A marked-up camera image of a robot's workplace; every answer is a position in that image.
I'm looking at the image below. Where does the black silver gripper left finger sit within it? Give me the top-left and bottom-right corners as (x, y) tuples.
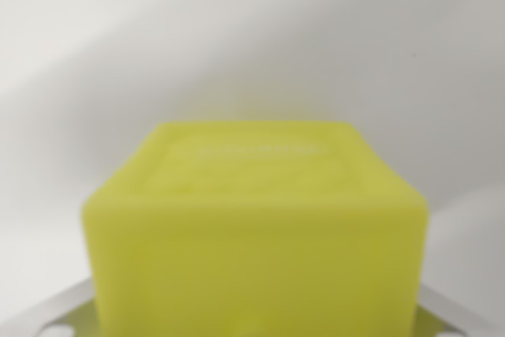
(0, 277), (105, 337)

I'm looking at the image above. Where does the yellow cube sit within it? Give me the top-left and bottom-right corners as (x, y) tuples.
(80, 120), (431, 337)

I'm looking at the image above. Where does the black silver gripper right finger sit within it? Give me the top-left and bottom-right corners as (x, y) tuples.
(412, 282), (471, 337)

